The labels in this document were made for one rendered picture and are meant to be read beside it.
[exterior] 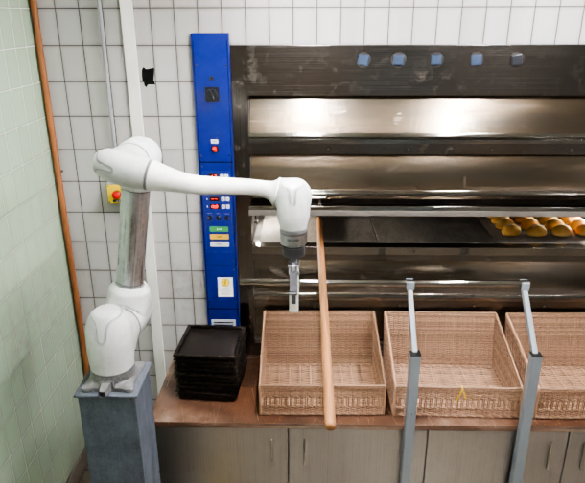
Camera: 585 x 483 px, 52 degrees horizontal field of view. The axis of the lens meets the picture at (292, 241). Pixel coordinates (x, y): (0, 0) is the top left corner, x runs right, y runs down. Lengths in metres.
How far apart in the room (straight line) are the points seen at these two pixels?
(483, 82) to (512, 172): 0.44
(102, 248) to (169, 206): 0.41
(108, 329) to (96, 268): 0.99
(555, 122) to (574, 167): 0.24
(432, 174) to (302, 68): 0.76
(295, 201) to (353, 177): 0.93
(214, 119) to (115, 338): 1.09
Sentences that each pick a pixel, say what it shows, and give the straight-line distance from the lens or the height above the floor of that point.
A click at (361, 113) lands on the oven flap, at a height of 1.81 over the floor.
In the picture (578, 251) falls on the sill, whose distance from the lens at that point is 3.15.
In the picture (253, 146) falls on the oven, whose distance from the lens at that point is 2.74.
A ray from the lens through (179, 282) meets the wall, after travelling 3.00.
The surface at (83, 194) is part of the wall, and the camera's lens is 2.97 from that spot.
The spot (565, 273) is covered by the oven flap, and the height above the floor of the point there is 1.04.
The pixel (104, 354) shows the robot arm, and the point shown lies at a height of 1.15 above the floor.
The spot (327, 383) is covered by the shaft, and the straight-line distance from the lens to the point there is 1.82.
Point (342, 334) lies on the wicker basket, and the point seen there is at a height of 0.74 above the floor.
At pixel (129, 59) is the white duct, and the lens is 2.76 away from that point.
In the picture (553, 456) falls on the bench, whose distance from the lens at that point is 2.99.
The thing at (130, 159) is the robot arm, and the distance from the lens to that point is 1.94.
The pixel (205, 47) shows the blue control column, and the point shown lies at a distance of 2.68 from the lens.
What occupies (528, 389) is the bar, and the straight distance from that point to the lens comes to 2.67.
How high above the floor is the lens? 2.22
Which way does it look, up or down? 21 degrees down
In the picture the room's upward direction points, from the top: straight up
